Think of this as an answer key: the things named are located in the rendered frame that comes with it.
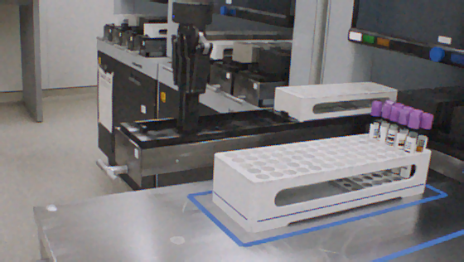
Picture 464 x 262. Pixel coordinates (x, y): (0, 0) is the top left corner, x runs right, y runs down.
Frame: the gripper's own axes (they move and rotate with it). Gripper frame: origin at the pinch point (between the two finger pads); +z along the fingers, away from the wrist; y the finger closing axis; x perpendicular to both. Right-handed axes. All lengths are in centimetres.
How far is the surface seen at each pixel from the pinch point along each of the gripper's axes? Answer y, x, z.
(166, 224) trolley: -37.1, 20.8, 2.2
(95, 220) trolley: -33.2, 28.0, 2.2
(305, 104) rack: -6.7, -23.1, -0.9
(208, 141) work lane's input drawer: -8.4, -0.1, 3.7
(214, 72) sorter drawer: 58, -38, 6
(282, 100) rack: -0.2, -22.2, -0.3
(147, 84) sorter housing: 115, -38, 21
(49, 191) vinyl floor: 161, -3, 84
